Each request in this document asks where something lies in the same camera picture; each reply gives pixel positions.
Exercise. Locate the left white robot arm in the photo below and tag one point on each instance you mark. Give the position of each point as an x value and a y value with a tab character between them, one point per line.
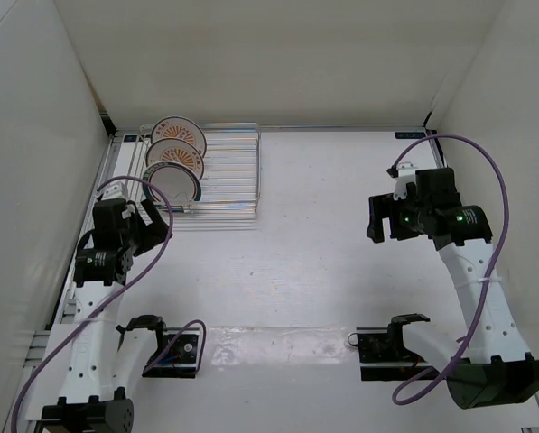
107	360

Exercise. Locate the metal wire dish rack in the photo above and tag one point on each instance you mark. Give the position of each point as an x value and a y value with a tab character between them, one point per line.
230	184

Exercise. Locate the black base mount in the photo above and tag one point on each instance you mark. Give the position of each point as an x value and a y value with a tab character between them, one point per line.
181	361
381	361

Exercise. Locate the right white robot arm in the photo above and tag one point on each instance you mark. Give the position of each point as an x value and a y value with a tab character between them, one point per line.
492	364

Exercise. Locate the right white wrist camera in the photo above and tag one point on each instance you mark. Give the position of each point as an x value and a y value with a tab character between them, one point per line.
403	173

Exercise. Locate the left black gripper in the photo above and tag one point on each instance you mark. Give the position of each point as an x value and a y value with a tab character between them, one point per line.
154	232

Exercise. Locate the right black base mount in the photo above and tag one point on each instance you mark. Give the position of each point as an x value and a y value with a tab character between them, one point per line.
381	361

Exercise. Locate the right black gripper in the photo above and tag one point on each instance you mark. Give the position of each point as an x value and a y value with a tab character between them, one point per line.
385	207

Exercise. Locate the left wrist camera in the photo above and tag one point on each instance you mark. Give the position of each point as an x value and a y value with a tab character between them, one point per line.
117	191

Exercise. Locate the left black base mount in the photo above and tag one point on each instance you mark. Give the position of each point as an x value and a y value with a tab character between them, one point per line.
181	361

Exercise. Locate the orange sunburst plate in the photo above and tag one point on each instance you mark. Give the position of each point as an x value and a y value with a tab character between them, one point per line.
173	149
178	127

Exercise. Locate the green rimmed white plate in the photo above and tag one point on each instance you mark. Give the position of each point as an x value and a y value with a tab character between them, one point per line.
177	182

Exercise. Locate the blue label right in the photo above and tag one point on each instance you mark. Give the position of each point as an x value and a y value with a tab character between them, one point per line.
409	135

